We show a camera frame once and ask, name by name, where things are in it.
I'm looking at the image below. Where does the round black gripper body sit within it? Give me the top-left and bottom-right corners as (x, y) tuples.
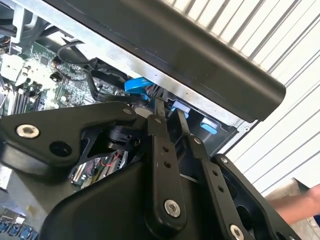
(39, 159), (301, 240)

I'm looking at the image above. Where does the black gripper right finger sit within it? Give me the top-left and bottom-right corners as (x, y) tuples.
(176, 109), (301, 240)

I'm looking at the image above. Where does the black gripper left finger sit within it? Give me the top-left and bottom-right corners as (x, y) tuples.
(0, 98), (188, 235)

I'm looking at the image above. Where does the hard disk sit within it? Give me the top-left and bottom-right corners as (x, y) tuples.
(171, 99), (219, 134)

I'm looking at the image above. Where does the black wire with blue tab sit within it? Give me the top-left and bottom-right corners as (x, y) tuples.
(87, 69), (161, 104)

